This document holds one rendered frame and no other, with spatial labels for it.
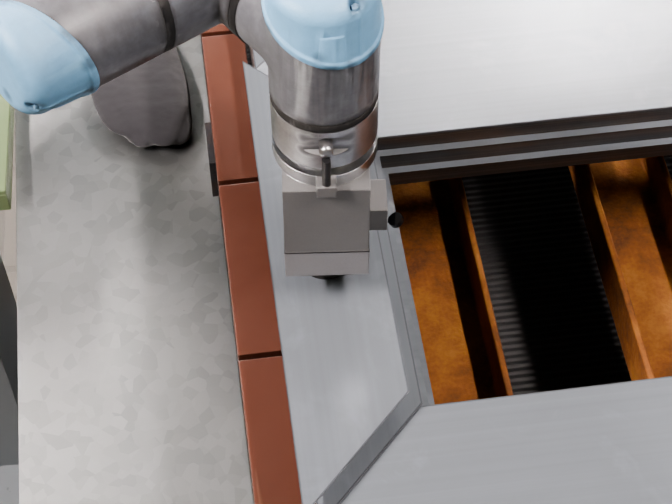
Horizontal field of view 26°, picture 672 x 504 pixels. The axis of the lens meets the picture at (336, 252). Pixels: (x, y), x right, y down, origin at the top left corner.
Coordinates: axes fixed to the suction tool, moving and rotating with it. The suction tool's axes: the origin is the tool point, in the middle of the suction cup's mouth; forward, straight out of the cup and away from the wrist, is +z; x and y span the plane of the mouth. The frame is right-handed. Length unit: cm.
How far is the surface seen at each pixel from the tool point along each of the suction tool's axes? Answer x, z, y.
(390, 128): -6.0, 0.7, 14.8
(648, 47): -29.7, 0.7, 23.6
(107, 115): 21.4, 17.0, 31.3
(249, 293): 6.3, 4.6, 0.7
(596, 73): -24.6, 0.7, 20.6
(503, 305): -18.9, 32.2, 17.0
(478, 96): -13.9, 0.7, 18.2
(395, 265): -5.7, 2.4, 1.6
